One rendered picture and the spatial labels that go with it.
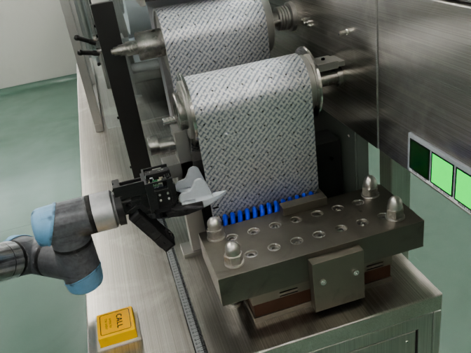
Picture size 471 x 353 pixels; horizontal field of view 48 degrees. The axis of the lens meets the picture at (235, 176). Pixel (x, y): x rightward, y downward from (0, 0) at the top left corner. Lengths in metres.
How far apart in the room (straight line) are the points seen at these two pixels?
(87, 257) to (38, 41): 5.64
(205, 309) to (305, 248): 0.24
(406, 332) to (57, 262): 0.68
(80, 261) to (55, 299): 1.75
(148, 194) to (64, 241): 0.18
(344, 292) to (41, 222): 0.57
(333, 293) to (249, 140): 0.33
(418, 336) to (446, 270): 1.49
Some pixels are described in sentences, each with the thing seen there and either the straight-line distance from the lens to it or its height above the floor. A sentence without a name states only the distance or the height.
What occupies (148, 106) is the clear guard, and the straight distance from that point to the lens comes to 2.06.
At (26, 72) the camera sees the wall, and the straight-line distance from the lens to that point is 6.69.
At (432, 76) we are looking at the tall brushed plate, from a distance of 0.85.
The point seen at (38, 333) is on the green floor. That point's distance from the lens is 2.63.
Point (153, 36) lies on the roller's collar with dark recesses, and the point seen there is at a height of 1.36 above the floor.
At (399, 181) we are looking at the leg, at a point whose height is 0.91.
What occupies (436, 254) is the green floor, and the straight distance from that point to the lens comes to 2.69.
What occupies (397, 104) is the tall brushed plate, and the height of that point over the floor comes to 1.25.
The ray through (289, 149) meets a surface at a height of 1.14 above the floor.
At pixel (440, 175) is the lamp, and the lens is 0.87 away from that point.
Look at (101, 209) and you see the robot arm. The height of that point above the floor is 1.13.
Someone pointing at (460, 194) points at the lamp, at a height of 1.17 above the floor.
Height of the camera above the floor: 1.59
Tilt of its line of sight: 27 degrees down
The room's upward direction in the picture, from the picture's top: 9 degrees counter-clockwise
